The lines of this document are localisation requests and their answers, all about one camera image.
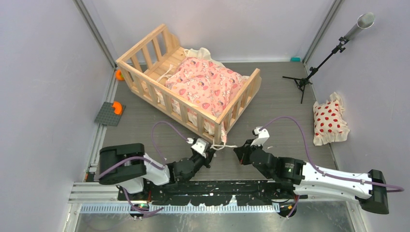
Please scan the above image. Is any pink unicorn print cushion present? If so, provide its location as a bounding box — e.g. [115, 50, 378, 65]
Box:
[157, 47, 249, 117]

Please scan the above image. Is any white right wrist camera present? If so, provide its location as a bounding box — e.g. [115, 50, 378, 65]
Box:
[251, 127, 270, 146]

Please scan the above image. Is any wooden slatted pet bed frame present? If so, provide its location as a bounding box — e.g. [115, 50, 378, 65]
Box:
[116, 24, 262, 146]

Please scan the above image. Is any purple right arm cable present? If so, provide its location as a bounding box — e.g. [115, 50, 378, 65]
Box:
[259, 116, 405, 219]

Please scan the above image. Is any small teal block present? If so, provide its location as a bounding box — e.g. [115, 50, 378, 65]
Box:
[290, 57, 301, 62]

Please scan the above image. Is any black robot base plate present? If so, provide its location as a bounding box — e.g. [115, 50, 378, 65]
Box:
[128, 180, 296, 206]

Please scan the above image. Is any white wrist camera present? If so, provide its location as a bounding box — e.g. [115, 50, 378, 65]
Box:
[190, 138, 210, 158]
[251, 127, 270, 146]

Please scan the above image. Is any grey building block plate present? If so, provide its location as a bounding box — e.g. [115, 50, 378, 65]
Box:
[94, 102, 126, 126]

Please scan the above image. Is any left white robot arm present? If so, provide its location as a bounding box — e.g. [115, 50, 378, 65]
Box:
[95, 139, 216, 200]

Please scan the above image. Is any microphone on black stand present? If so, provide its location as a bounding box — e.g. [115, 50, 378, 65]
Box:
[282, 12, 376, 104]

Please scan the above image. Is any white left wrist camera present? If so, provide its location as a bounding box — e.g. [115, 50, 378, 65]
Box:
[190, 138, 210, 158]

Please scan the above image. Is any orange and green toy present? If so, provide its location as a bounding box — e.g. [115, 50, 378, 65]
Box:
[115, 70, 125, 81]

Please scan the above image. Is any orange arch toy block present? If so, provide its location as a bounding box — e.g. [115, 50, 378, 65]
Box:
[111, 101, 123, 115]

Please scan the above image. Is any white strawberry print pillow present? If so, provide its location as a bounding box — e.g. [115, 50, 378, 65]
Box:
[313, 92, 350, 146]

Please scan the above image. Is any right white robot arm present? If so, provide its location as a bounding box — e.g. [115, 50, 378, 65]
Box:
[233, 140, 389, 215]

